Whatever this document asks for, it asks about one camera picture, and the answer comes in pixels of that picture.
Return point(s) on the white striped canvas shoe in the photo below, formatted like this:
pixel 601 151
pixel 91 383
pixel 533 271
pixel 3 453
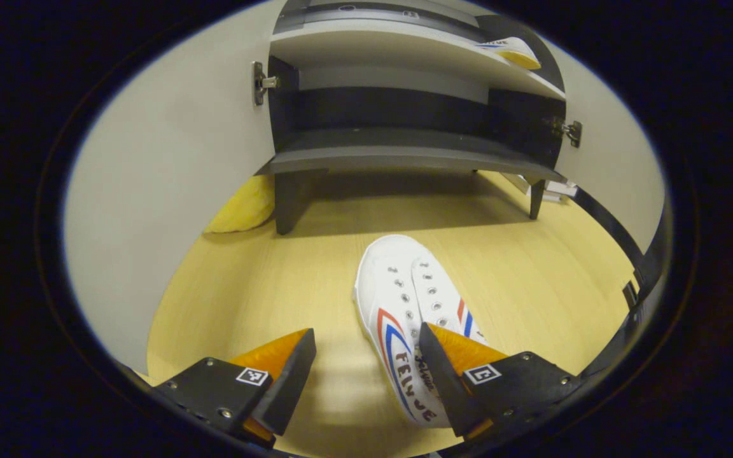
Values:
pixel 398 286
pixel 519 54

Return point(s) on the yellow plush toy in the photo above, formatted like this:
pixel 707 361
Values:
pixel 245 207

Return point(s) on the grey cabinet door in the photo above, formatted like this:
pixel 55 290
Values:
pixel 614 165
pixel 169 191

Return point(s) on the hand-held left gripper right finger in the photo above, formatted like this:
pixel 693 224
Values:
pixel 446 385

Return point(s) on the metal door hinge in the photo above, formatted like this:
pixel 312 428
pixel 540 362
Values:
pixel 571 132
pixel 258 83

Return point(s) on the small black block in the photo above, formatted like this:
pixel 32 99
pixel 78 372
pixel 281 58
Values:
pixel 630 294

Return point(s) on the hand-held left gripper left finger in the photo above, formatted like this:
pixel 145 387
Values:
pixel 290 385

